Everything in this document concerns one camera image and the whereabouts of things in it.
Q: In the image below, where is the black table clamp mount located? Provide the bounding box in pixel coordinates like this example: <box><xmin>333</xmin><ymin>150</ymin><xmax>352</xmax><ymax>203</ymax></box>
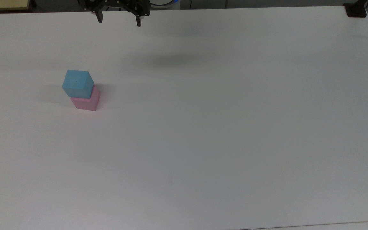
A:
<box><xmin>343</xmin><ymin>0</ymin><xmax>368</xmax><ymax>18</ymax></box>

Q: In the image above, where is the pink foam cube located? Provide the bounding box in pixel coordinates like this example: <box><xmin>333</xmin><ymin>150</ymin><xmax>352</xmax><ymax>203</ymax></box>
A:
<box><xmin>70</xmin><ymin>84</ymin><xmax>101</xmax><ymax>111</ymax></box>

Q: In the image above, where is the yellow wooden board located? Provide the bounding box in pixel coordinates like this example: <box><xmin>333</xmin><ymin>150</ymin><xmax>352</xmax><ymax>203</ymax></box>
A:
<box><xmin>0</xmin><ymin>0</ymin><xmax>33</xmax><ymax>12</ymax></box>

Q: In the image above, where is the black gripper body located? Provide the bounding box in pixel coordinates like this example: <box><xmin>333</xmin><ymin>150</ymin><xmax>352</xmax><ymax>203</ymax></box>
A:
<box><xmin>78</xmin><ymin>0</ymin><xmax>151</xmax><ymax>17</ymax></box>

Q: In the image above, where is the blue foam cube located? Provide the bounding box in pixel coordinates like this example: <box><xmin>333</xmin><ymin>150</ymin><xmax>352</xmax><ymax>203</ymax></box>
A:
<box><xmin>62</xmin><ymin>70</ymin><xmax>94</xmax><ymax>99</ymax></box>

